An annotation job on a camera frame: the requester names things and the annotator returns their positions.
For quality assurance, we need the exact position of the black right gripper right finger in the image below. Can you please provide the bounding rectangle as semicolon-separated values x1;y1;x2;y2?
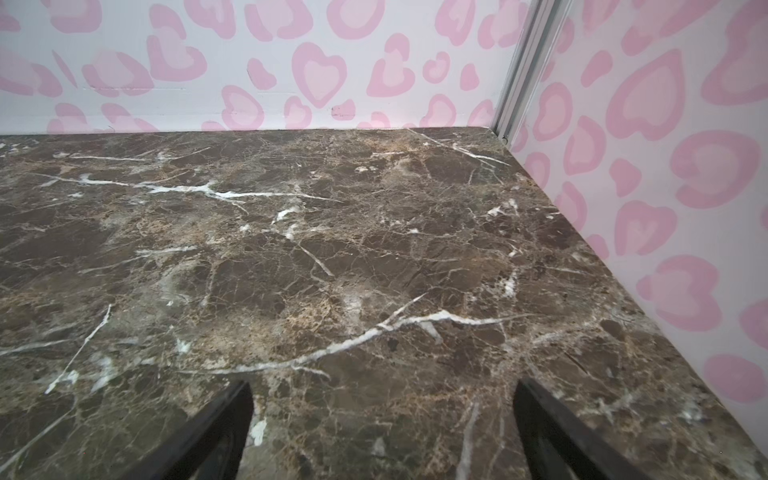
512;378;649;480

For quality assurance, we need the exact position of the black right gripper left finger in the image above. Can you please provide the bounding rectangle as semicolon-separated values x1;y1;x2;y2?
122;381;254;480

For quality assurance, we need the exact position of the aluminium frame post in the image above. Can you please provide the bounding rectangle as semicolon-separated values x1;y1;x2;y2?
490;0;572;149

